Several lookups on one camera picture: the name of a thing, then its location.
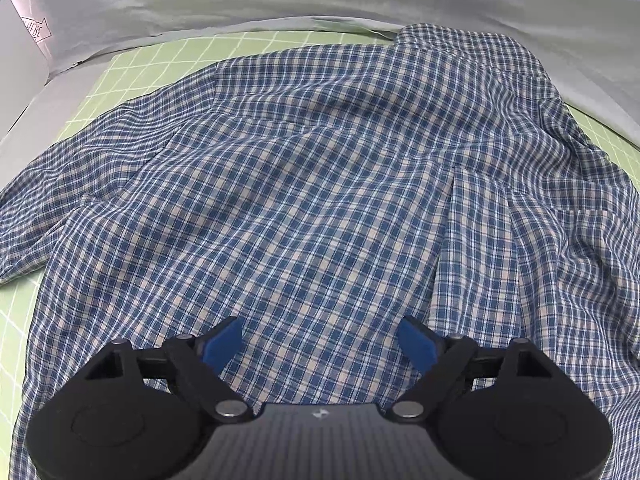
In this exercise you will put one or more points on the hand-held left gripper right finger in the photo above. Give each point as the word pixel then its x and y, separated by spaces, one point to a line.
pixel 416 344

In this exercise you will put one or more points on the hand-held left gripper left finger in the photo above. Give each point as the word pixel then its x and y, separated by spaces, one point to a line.
pixel 223 344

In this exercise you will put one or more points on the blue plaid shirt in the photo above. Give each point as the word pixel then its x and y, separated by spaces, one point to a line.
pixel 310 200

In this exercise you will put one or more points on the green grid bed sheet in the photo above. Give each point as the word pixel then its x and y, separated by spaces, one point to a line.
pixel 150 65

